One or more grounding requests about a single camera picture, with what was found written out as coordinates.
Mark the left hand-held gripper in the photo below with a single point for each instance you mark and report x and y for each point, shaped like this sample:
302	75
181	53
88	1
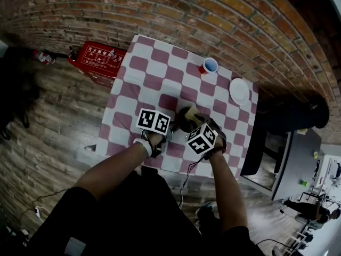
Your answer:
153	121

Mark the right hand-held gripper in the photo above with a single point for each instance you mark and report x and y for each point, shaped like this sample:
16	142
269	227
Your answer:
201	140

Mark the dark bowl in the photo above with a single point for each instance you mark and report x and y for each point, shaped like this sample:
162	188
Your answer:
183	121

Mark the yellow sponge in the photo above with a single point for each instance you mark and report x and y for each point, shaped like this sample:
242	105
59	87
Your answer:
192	113

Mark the person's left forearm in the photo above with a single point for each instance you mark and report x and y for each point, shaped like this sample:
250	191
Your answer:
112	169

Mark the person's right forearm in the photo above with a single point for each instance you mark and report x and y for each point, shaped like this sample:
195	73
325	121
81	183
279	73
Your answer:
229	191

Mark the red and white checkered tablecloth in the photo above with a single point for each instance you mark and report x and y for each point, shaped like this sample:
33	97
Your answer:
160	73

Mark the white plate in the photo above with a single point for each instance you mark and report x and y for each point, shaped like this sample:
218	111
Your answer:
239	91

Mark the person's shoe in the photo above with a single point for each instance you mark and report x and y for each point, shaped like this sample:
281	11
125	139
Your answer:
209	211

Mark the red plastic cup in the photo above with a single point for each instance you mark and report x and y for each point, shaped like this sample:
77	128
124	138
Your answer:
209	66

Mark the red fire extinguisher box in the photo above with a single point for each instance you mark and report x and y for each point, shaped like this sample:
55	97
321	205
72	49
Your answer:
98	60

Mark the dark grey desk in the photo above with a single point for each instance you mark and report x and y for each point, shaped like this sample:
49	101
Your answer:
293	164

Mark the person's black clothing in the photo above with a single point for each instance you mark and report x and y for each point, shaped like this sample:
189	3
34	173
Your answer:
128	217

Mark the green cup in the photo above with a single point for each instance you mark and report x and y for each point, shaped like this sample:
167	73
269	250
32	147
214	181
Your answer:
304	183

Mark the yellow-green cup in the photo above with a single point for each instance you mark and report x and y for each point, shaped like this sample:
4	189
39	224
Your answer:
315	155

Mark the red fire extinguisher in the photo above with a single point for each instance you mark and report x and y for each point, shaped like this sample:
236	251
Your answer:
45	57

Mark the white power strip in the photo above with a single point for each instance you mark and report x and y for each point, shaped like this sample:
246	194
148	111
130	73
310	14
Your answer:
37	212

